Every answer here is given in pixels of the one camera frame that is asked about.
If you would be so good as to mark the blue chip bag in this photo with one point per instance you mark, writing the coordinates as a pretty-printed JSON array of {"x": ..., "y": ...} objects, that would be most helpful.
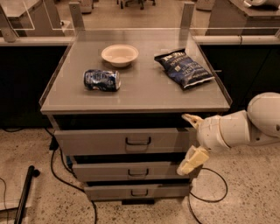
[{"x": 182, "y": 69}]

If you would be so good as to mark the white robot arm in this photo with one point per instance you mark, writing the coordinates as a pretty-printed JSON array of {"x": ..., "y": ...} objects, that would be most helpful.
[{"x": 258, "y": 125}]

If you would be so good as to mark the grey background desk right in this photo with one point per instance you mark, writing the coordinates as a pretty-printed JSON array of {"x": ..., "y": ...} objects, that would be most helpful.
[{"x": 244, "y": 17}]

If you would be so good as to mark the blue crushed soda can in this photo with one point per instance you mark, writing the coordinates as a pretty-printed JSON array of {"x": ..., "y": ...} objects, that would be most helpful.
[{"x": 106, "y": 81}]

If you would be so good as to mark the clear acrylic barrier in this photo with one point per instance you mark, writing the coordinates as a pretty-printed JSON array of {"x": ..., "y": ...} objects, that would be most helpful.
[{"x": 76, "y": 15}]

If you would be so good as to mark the grey top drawer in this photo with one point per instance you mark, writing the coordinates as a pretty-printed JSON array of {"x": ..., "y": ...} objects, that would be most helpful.
[{"x": 125, "y": 141}]

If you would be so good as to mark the black pole on floor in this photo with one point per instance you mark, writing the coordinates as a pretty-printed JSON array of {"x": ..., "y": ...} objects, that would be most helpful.
[{"x": 32, "y": 172}]

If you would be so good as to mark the black office chair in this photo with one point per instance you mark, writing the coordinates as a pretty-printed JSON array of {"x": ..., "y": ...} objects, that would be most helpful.
[{"x": 127, "y": 3}]

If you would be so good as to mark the grey drawer cabinet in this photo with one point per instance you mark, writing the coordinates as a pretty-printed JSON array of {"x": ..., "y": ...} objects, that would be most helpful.
[{"x": 146, "y": 99}]

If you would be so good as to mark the grey bottom drawer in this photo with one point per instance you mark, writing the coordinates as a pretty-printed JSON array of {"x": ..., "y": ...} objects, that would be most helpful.
[{"x": 136, "y": 192}]

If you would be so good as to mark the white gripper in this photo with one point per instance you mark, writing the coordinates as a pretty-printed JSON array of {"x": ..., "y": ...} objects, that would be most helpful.
[{"x": 208, "y": 134}]

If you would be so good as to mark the grey background desk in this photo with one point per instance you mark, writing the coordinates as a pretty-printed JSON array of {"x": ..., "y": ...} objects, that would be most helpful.
[
  {"x": 32, "y": 18},
  {"x": 244, "y": 17}
]

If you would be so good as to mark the grey middle drawer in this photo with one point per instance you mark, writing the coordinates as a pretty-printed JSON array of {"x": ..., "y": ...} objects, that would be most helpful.
[{"x": 130, "y": 171}]

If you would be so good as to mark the grey background desk left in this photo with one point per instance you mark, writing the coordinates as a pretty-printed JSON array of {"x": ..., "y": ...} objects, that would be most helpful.
[{"x": 32, "y": 18}]

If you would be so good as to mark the grey drawer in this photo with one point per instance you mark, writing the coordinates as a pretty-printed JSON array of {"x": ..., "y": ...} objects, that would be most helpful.
[
  {"x": 130, "y": 171},
  {"x": 136, "y": 192},
  {"x": 125, "y": 141}
]

